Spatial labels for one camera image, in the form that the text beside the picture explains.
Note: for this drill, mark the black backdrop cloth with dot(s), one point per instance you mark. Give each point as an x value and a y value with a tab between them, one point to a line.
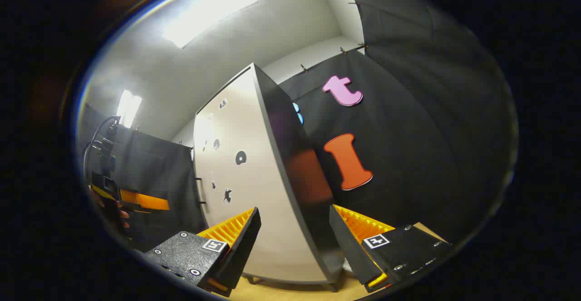
408	133

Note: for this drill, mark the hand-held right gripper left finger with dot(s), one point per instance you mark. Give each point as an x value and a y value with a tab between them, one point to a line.
243	251

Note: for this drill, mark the beige cabinet door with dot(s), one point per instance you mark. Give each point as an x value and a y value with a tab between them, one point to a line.
254	178

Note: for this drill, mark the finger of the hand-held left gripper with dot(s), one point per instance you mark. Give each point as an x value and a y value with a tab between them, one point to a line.
150	201

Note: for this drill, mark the ceiling light panel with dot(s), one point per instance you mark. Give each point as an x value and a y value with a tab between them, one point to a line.
209	15
128	108

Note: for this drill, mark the grey cabinet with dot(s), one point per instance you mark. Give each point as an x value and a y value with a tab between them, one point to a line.
295	155

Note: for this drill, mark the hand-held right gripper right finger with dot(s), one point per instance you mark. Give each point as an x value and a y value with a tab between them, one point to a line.
347	249

